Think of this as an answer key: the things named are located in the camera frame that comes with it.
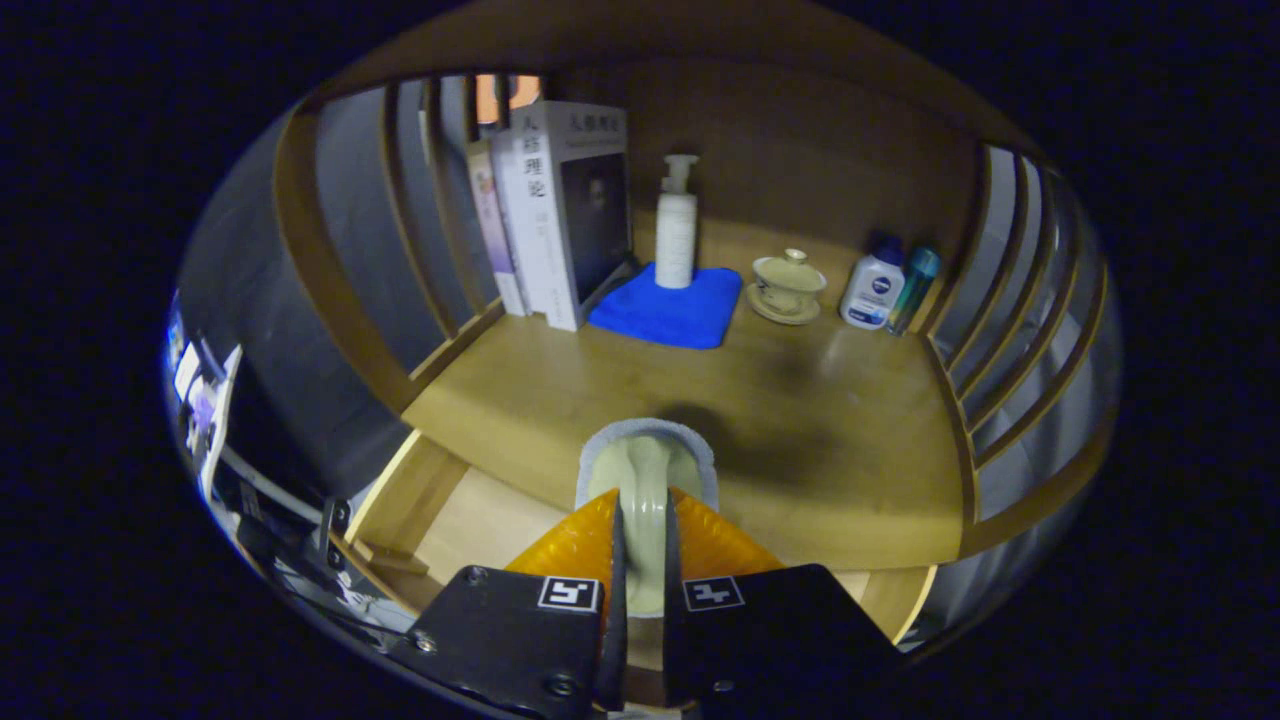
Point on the white pump bottle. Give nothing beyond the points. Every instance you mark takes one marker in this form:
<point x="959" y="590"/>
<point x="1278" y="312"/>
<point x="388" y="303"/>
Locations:
<point x="676" y="240"/>

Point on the wooden drawer with black knob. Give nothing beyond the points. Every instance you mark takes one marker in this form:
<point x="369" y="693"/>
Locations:
<point x="480" y="530"/>

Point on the thin purple book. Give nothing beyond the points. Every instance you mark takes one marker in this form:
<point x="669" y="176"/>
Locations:
<point x="495" y="240"/>

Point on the screen on white stand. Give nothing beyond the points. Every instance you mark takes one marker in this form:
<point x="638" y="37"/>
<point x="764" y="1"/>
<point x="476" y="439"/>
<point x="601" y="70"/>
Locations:
<point x="205" y="400"/>

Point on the wooden cabinet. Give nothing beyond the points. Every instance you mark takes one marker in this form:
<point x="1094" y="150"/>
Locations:
<point x="800" y="150"/>

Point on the large white book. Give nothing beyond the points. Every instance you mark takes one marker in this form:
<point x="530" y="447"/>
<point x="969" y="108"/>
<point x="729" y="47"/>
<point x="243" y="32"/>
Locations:
<point x="545" y="230"/>

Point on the lidded ceramic teacup with saucer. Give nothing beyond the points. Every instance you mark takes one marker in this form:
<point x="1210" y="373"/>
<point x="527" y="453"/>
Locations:
<point x="788" y="285"/>

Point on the white lotion bottle blue cap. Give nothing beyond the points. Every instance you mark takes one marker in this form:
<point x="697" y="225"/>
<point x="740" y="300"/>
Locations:
<point x="872" y="290"/>

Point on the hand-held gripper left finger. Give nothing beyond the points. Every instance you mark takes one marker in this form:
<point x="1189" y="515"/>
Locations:
<point x="616" y="660"/>

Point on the teal slim bottle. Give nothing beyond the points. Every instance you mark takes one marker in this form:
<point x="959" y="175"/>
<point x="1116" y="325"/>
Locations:
<point x="915" y="280"/>

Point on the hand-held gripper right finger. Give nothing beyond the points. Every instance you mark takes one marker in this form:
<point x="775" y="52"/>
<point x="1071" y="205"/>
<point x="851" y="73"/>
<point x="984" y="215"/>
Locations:
<point x="673" y="660"/>

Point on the wooden countertop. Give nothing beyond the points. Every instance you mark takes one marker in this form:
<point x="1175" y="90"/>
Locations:
<point x="800" y="420"/>

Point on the blue folded cloth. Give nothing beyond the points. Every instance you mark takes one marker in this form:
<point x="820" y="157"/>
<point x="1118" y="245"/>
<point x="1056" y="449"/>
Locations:
<point x="660" y="315"/>

